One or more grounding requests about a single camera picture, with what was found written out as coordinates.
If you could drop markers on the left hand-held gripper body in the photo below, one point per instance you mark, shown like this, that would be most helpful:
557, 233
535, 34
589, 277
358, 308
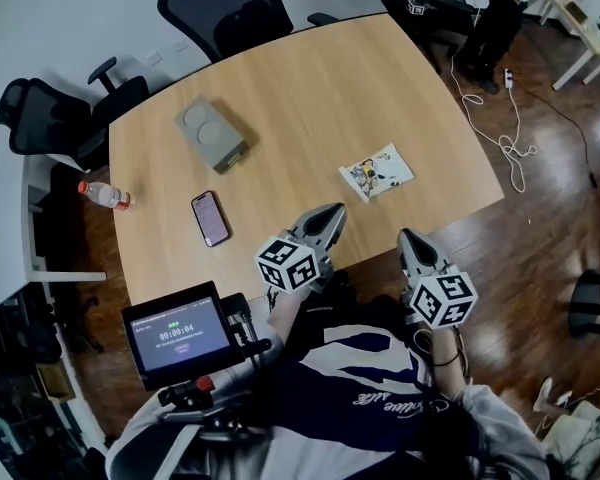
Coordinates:
285, 265

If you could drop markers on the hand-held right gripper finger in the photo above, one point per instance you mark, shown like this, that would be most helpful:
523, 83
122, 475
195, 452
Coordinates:
405, 250
437, 254

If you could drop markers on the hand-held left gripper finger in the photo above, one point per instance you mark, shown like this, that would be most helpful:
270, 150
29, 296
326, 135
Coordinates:
305, 220
339, 233

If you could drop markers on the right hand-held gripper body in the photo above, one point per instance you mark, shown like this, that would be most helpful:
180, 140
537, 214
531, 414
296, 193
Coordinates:
442, 300

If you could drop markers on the white patterned wet wipe pack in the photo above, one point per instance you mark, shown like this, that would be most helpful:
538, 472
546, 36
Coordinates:
380, 170

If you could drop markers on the person's left forearm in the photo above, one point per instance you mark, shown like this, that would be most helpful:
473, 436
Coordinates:
287, 313

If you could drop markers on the person's right forearm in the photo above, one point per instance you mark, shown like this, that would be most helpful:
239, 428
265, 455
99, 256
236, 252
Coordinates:
447, 363

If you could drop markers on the black wrist band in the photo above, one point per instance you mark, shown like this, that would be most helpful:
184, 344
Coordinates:
447, 362

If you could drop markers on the black smartphone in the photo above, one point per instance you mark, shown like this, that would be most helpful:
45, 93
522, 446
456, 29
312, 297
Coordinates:
210, 219

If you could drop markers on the black monitor screen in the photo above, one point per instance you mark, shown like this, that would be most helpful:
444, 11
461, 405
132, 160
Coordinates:
180, 335

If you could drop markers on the grey box with round dents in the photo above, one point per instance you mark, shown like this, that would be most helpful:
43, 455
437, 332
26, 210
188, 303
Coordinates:
212, 133

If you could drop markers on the white and navy jersey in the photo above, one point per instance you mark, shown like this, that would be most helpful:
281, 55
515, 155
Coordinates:
360, 398

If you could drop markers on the white shoe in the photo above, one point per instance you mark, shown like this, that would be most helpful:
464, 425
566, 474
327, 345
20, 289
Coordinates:
545, 393

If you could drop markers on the black stool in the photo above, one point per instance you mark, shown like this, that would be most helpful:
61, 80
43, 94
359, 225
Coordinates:
597, 303

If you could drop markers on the white power strip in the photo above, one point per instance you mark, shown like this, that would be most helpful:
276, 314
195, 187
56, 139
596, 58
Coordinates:
508, 78

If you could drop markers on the clear bottle with red cap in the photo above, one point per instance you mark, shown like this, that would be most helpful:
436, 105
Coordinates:
105, 195

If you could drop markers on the white patterned cushion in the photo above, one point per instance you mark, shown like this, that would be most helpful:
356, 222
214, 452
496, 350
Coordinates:
585, 438

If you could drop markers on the black mesh office chair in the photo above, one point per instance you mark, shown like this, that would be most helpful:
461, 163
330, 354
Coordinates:
230, 13

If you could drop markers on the black table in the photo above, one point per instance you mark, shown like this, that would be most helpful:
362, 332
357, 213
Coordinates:
430, 23

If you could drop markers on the spare hand-held gripper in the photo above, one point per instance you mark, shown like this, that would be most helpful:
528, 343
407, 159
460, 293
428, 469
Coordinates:
416, 6

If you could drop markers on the small cardboard box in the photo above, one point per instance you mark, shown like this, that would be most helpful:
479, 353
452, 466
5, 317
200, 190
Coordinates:
55, 383

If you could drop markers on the light wooden bench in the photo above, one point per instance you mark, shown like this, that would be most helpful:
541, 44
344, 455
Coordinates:
587, 30

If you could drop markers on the black office chair with armrest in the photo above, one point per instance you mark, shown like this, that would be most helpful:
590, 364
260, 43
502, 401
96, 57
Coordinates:
55, 118

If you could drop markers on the white side desk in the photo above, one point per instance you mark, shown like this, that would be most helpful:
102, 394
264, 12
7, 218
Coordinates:
10, 238

